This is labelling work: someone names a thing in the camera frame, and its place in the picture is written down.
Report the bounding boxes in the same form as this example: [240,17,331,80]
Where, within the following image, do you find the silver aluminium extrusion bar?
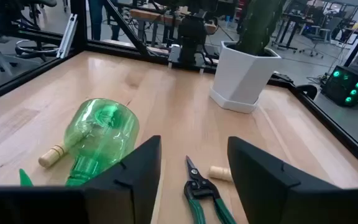
[56,14,79,59]

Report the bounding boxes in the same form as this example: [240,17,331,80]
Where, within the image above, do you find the pruning shears with green handles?
[183,155,237,224]

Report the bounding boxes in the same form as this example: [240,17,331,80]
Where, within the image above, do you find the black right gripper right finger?
[227,136,336,224]

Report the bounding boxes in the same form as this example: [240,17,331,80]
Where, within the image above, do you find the transparent green spray bottle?
[19,98,140,187]

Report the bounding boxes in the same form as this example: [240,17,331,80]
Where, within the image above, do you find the black computer with green lights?
[321,65,358,108]

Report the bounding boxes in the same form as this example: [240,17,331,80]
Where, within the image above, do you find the black desk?
[272,12,315,50]

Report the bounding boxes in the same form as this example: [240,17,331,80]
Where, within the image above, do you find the trowel with grooved wooden handle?
[38,143,71,169]

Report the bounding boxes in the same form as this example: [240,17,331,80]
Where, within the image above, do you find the wooden workbench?
[129,8,219,34]

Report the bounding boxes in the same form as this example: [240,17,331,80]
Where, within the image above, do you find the white faceted plant pot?
[209,40,282,114]

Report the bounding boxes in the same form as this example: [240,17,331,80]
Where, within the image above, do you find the light wooden board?
[103,39,170,55]

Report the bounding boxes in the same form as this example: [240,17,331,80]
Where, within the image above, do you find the dark green cactus plant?
[234,0,287,57]

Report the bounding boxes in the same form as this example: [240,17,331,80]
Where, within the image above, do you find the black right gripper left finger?
[84,135,162,224]

